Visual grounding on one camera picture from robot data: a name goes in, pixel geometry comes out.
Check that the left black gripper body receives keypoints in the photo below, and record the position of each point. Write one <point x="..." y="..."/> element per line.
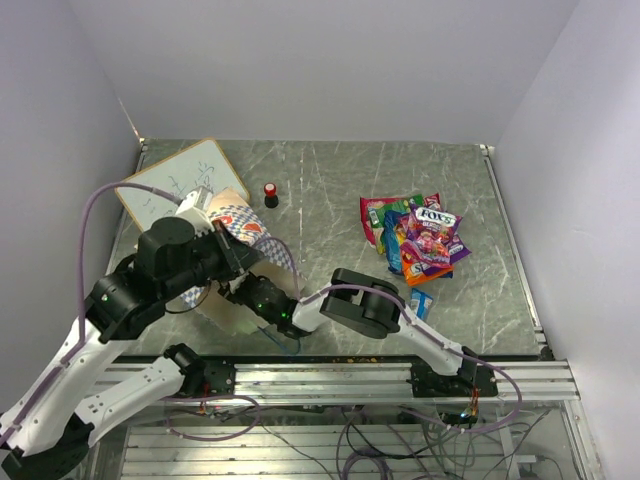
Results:
<point x="231" y="266"/>

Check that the checkered paper bag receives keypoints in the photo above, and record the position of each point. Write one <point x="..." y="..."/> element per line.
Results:
<point x="277" y="265"/>

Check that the green snack bag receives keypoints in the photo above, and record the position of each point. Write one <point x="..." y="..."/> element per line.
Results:
<point x="377" y="209"/>

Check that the blue Slendy snack bag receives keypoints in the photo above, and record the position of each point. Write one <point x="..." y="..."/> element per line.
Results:
<point x="393" y="237"/>

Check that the blue M&M's packet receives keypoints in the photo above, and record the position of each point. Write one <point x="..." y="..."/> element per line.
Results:
<point x="420" y="303"/>

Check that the purple Fox's berries bag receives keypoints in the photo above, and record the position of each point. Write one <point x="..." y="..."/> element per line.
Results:
<point x="441" y="225"/>

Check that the red snack bag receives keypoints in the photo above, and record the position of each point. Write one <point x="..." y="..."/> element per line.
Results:
<point x="373" y="235"/>

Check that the purple snack packet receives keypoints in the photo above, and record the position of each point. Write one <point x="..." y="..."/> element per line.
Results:
<point x="457" y="247"/>

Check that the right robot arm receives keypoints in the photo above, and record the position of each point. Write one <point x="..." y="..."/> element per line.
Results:
<point x="365" y="305"/>

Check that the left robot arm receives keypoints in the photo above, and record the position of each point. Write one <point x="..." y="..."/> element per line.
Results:
<point x="49" y="432"/>

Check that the red marker cap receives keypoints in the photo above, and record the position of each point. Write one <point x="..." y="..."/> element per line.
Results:
<point x="271" y="199"/>

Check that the small whiteboard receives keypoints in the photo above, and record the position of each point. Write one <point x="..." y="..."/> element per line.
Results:
<point x="202" y="164"/>

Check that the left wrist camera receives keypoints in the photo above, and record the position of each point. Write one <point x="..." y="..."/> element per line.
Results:
<point x="194" y="207"/>

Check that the aluminium rail frame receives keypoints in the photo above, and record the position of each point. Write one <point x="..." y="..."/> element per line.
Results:
<point x="360" y="417"/>

